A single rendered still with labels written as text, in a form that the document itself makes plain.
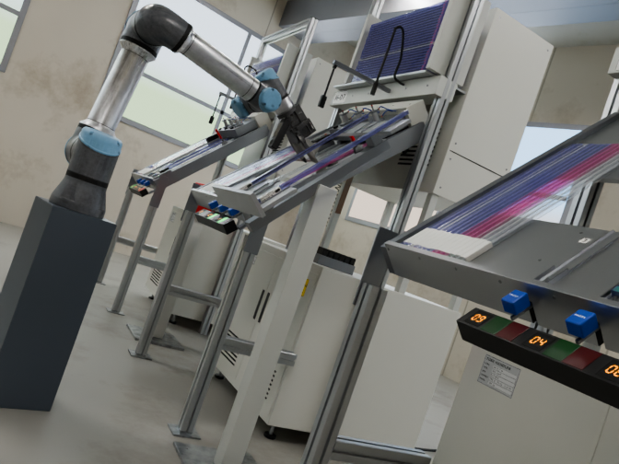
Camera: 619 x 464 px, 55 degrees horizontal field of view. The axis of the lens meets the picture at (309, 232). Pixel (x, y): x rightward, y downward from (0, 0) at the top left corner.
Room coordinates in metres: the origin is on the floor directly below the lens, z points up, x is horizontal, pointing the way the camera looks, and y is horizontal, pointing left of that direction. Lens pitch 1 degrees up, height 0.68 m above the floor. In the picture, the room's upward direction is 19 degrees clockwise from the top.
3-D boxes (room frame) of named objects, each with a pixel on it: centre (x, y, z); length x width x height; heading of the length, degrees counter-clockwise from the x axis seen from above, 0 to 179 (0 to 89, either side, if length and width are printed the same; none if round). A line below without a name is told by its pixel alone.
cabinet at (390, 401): (2.45, -0.21, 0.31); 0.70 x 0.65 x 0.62; 27
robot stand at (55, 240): (1.67, 0.64, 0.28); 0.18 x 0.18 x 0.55; 40
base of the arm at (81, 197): (1.67, 0.64, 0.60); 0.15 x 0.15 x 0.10
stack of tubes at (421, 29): (2.34, -0.13, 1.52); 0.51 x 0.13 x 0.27; 27
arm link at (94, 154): (1.67, 0.64, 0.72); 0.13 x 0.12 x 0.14; 31
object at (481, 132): (2.60, -0.51, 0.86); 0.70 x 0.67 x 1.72; 27
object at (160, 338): (2.88, 0.53, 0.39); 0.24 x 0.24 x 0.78; 27
